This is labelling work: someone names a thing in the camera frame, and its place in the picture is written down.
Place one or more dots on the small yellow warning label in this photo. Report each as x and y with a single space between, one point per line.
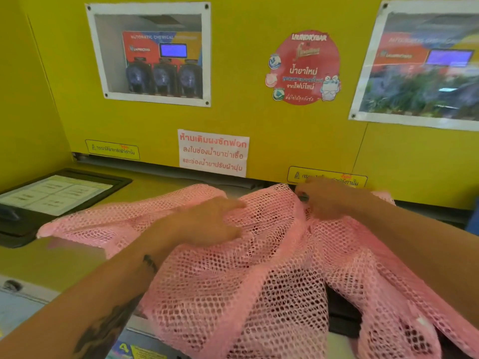
299 175
112 150

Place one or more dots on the pink mesh laundry bag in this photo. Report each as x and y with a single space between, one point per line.
243 295

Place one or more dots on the person's right hand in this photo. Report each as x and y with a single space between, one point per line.
333 198

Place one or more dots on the stainless steel washing machine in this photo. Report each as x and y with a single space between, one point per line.
30 265
338 347

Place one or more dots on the round red sticker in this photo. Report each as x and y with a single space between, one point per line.
303 67

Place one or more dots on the white framed dispenser window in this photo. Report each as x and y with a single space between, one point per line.
419 71
149 56

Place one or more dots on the person's left hand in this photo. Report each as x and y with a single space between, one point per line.
198 228

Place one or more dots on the person's right forearm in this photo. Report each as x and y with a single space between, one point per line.
423 239

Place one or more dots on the white notice with red letters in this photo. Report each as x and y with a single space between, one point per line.
213 153

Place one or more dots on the person's left forearm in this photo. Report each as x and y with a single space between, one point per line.
75 306

